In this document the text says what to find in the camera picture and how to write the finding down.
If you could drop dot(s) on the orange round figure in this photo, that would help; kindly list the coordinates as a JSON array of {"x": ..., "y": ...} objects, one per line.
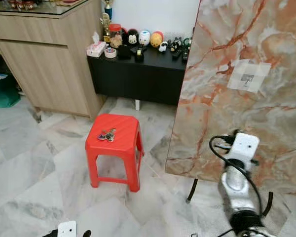
[{"x": 157, "y": 39}]

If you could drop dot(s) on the small white black figure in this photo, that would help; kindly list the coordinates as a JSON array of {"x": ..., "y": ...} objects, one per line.
[{"x": 163, "y": 47}]

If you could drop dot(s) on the orange marble pattern board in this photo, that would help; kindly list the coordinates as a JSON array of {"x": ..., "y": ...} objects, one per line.
[{"x": 241, "y": 108}]

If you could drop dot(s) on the black low sideboard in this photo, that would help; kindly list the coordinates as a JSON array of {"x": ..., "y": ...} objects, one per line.
[{"x": 138, "y": 76}]

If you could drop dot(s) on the light wooden cabinet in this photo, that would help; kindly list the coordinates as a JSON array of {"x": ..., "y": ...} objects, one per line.
[{"x": 49, "y": 69}]

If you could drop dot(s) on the bunch of keys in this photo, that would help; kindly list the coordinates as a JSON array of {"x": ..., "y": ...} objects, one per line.
[{"x": 107, "y": 135}]

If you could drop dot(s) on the small grey wall hook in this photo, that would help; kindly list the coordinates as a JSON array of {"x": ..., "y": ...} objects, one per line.
[{"x": 247, "y": 78}]

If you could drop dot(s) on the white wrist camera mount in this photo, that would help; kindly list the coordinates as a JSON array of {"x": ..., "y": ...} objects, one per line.
[
  {"x": 67, "y": 229},
  {"x": 244, "y": 147}
]

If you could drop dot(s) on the pink tissue box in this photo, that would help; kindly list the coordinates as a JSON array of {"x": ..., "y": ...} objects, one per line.
[{"x": 95, "y": 49}]

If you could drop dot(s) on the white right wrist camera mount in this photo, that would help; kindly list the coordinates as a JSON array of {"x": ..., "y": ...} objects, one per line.
[{"x": 244, "y": 147}]

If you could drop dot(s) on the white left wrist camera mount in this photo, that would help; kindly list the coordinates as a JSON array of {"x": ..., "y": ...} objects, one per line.
[{"x": 67, "y": 229}]

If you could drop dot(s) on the clear adhesive hook patch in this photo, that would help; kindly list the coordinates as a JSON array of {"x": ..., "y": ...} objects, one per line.
[{"x": 259, "y": 71}]

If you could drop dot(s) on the black round mouse figure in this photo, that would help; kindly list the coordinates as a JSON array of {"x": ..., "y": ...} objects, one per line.
[{"x": 132, "y": 36}]

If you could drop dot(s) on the black board leg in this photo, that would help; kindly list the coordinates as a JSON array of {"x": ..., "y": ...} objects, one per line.
[
  {"x": 269, "y": 203},
  {"x": 192, "y": 190}
]

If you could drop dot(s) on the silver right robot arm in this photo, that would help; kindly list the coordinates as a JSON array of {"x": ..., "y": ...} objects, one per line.
[{"x": 237, "y": 195}]

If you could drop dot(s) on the black tape dispenser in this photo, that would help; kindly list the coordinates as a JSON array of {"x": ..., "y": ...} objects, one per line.
[{"x": 139, "y": 54}]

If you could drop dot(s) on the gold trophy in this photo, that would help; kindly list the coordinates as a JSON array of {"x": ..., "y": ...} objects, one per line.
[{"x": 105, "y": 22}]

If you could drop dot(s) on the red lidded clear jar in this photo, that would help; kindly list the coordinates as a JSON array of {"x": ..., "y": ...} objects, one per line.
[{"x": 115, "y": 35}]

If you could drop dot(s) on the red plastic stool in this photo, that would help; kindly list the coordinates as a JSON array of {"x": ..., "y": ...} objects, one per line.
[{"x": 121, "y": 148}]

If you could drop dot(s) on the black square holder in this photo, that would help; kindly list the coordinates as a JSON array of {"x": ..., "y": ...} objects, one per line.
[{"x": 123, "y": 52}]

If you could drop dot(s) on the white round figure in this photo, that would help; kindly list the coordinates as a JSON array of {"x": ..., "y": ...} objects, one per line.
[{"x": 144, "y": 37}]

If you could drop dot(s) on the white tape roll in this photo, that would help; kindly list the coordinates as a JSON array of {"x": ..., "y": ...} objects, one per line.
[{"x": 110, "y": 53}]

